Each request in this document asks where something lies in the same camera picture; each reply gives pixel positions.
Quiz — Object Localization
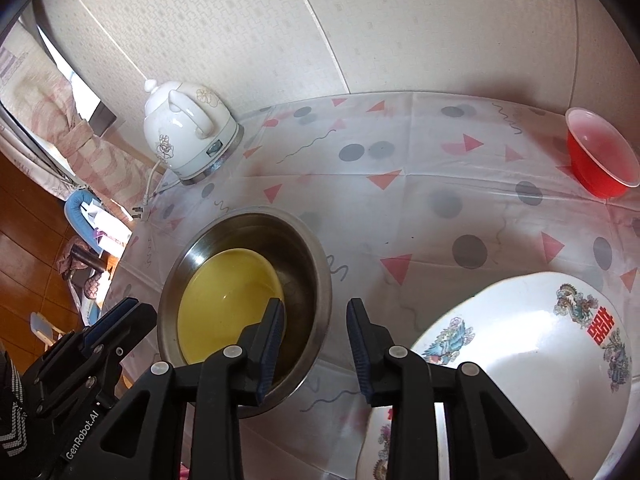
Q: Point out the pink striped cloth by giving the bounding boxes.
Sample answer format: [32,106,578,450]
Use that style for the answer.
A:
[0,20,157,202]

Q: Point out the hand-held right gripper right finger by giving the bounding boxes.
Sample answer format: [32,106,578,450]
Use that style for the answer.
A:
[346,297,571,480]

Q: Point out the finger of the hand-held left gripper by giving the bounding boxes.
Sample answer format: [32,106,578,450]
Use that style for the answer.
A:
[54,305,159,402]
[44,298,141,357]

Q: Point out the white kettle power cord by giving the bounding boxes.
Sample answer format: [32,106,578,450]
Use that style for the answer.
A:
[131,162,181,222]

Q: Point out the white dragon-print plate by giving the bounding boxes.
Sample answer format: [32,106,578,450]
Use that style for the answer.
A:
[354,271,634,480]

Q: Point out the blue padded item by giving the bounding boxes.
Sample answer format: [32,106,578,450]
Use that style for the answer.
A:
[64,189,102,252]

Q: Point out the red plastic bowl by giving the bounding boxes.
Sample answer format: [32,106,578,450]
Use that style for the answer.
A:
[565,107,640,200]

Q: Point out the white patterned tablecloth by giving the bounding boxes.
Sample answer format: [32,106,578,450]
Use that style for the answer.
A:
[102,91,640,480]

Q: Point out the white electric kettle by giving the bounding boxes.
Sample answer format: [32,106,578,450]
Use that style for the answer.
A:
[143,79,245,186]

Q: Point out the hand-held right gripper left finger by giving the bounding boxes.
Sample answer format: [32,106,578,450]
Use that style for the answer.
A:
[85,297,287,480]

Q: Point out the yellow plastic bowl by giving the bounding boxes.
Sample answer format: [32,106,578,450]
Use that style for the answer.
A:
[177,249,287,367]

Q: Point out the stainless steel bowl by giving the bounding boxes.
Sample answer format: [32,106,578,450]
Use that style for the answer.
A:
[156,206,333,420]

